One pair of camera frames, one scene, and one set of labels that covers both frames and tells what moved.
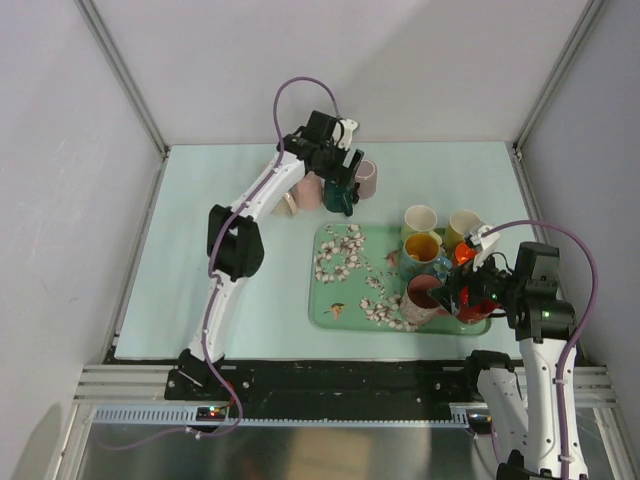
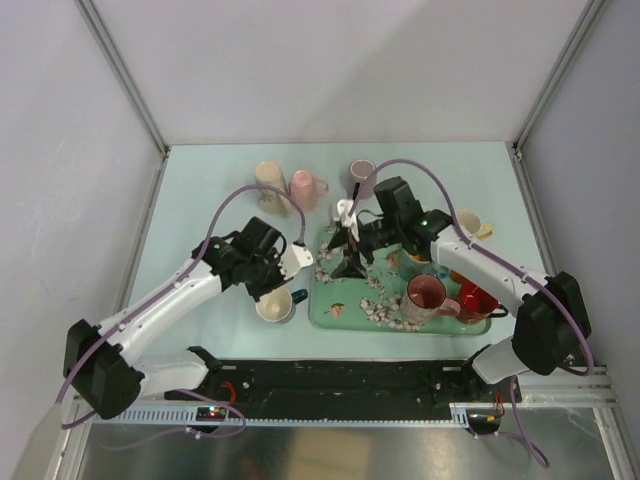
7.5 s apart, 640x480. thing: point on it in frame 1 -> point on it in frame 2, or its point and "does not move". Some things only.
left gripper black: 340,173 -> 274,257
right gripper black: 447,293 -> 352,267
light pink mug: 309,192 does not move
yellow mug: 461,223 does not move
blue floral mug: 420,255 does not move
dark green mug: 338,198 -> 279,304
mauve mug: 366,176 does not move
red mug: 474,314 does not move
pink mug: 417,306 does not move
